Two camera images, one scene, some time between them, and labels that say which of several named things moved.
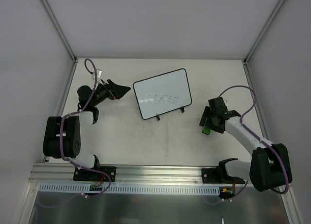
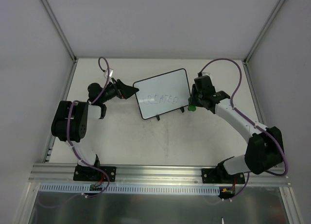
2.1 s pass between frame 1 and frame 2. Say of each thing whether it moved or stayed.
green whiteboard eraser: moved
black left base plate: stayed
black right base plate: stayed
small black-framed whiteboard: stayed
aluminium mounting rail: stayed
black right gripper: moved
